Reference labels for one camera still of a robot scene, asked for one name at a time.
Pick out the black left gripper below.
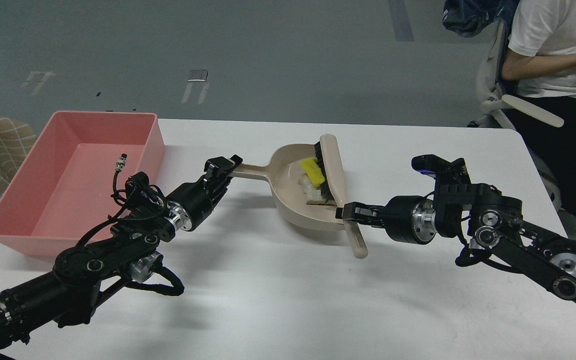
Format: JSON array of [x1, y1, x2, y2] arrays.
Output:
[[167, 154, 243, 231]]

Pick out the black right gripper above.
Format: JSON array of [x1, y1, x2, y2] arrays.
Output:
[[335, 195, 429, 245]]

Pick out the white foam piece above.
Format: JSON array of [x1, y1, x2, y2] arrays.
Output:
[[298, 174, 336, 206]]

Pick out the beige plastic dustpan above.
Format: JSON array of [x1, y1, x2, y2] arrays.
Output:
[[231, 143, 345, 231]]

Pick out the yellow green sponge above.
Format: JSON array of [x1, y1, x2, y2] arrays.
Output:
[[299, 157, 326, 188]]

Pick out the beige hand brush black bristles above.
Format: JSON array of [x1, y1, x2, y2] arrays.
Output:
[[315, 134, 369, 259]]

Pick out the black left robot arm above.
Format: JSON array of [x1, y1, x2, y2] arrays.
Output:
[[0, 155, 243, 360]]

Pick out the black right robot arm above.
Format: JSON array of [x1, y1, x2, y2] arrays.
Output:
[[335, 154, 576, 303]]

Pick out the pink plastic bin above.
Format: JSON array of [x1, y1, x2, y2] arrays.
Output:
[[0, 111, 166, 256]]

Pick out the silver floor socket plate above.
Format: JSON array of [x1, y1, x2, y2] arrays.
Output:
[[186, 69, 209, 83]]

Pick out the white office chair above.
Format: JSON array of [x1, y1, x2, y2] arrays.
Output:
[[467, 20, 564, 130]]

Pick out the dark blue bag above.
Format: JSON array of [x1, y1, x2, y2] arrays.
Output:
[[442, 0, 519, 38]]

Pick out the person in white shirt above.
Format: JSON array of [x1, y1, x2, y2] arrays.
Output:
[[500, 0, 576, 223]]

